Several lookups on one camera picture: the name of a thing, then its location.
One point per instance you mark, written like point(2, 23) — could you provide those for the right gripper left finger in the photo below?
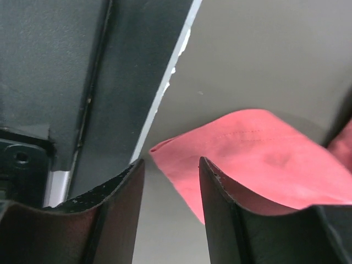
point(98, 226)

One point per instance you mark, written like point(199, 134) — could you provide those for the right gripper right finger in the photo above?
point(245, 227)

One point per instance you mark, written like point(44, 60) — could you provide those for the pink t shirt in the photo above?
point(264, 154)

